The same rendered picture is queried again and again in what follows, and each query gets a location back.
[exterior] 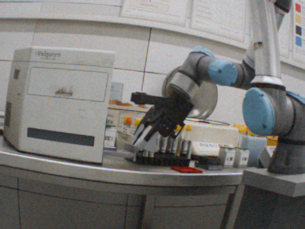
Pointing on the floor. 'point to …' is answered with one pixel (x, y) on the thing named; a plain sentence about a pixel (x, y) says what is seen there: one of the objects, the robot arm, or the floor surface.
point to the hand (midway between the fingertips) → (132, 149)
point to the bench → (127, 179)
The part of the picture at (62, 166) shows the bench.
